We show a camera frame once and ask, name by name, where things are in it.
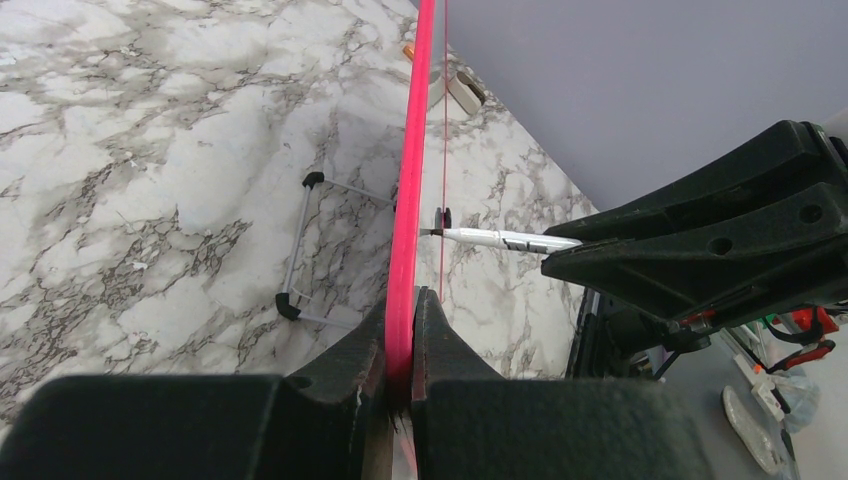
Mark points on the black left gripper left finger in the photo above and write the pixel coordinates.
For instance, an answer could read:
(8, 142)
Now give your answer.
(326, 420)

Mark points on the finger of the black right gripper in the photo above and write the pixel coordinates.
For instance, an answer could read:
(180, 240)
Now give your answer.
(784, 255)
(785, 159)

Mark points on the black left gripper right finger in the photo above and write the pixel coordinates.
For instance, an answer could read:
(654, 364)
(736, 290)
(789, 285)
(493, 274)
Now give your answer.
(469, 422)

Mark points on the pink framed whiteboard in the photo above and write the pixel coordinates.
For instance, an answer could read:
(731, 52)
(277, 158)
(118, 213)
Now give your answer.
(429, 58)

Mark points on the white brown whiteboard marker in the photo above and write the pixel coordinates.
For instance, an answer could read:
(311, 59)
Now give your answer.
(505, 240)

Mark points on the grey wire whiteboard stand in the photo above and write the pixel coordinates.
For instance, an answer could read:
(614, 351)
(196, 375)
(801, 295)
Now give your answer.
(309, 290)

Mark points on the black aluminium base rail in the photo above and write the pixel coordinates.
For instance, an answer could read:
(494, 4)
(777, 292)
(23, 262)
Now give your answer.
(609, 338)

